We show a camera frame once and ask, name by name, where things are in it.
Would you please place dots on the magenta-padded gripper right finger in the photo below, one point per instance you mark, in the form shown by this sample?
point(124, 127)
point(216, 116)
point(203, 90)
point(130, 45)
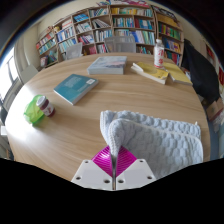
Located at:
point(135, 175)

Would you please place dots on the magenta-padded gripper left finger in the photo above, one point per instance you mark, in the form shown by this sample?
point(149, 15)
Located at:
point(91, 175)

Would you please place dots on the white waffle-textured towel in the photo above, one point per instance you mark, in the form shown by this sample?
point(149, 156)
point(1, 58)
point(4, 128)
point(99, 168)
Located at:
point(160, 143)

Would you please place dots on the small jar with red label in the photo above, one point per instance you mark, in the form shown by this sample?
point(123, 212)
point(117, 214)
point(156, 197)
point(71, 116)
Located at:
point(46, 106)

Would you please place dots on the green plastic bag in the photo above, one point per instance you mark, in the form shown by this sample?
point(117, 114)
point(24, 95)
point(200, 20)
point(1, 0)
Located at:
point(31, 113)

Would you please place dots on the teal book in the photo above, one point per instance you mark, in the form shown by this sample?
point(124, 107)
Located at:
point(75, 88)

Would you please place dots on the brown cardboard box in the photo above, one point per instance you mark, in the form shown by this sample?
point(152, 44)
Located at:
point(215, 111)

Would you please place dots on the thick yellow book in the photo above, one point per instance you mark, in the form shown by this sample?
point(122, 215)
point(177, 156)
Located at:
point(150, 71)

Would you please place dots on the thin yellow book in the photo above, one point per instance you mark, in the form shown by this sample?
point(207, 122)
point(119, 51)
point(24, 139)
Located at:
point(180, 75)

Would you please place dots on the grey book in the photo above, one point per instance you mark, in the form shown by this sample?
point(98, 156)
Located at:
point(107, 65)

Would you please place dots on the clear bottle with red label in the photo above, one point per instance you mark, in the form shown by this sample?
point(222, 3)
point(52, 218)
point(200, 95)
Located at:
point(159, 55)

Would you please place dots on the narrow grey mesh chair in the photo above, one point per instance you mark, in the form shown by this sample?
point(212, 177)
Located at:
point(74, 50)

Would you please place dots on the wide grey mesh chair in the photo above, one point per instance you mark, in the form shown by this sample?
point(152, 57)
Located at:
point(120, 44)

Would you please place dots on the wooden bookshelf unit with books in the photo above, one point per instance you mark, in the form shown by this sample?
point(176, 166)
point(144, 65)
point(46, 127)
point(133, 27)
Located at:
point(110, 23)

